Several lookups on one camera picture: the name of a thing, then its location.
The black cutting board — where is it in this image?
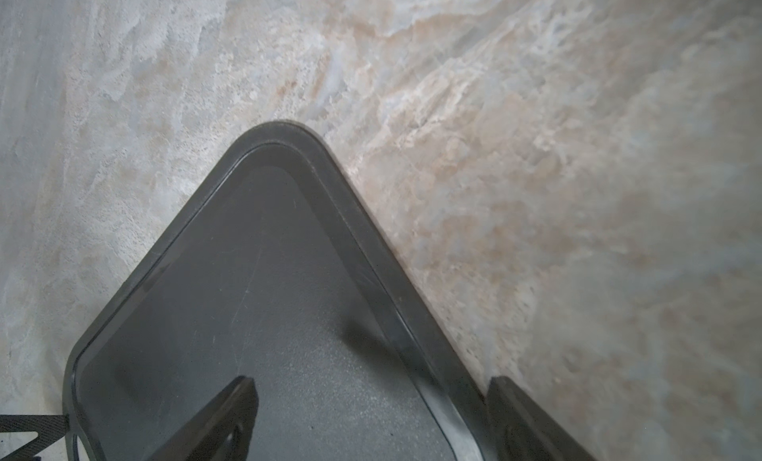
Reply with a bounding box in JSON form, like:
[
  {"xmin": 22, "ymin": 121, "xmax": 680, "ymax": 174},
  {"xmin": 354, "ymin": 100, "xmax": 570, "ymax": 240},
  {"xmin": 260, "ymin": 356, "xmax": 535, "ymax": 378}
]
[{"xmin": 63, "ymin": 121, "xmax": 496, "ymax": 460}]

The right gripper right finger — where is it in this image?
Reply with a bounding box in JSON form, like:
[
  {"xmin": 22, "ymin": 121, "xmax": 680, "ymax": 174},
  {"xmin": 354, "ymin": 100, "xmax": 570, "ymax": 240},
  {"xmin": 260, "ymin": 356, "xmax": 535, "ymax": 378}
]
[{"xmin": 486, "ymin": 376, "xmax": 595, "ymax": 461}]

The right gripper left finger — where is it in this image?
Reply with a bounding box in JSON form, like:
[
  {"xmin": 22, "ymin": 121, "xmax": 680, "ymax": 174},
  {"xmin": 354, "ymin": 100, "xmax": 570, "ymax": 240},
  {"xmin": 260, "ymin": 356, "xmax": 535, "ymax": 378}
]
[{"xmin": 150, "ymin": 376, "xmax": 259, "ymax": 461}]

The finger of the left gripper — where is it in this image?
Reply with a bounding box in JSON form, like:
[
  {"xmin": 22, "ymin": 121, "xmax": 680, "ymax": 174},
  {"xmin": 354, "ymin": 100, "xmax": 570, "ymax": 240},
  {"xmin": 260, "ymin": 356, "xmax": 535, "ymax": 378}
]
[{"xmin": 0, "ymin": 412, "xmax": 71, "ymax": 461}]

